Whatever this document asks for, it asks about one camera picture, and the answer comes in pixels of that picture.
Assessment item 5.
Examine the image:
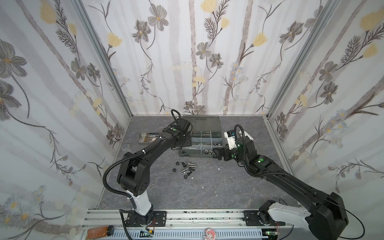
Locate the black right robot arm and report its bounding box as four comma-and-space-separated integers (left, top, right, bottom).
213, 139, 349, 240

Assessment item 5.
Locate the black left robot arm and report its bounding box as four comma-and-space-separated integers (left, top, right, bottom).
117, 118, 193, 225

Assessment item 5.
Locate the green compartment organizer box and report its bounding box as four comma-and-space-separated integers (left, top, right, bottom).
179, 115, 223, 158

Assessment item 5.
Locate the white plastic bottle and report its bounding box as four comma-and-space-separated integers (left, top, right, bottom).
239, 131, 254, 141

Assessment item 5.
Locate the clear plastic cup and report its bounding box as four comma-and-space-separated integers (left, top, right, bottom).
121, 144, 131, 153

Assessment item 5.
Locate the pink cartoon figure sticker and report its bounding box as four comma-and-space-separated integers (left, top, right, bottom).
204, 228, 217, 240

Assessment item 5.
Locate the black corrugated cable conduit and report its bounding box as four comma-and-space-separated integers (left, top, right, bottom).
102, 143, 160, 240

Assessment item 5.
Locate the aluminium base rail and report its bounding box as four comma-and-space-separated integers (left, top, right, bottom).
80, 209, 297, 240

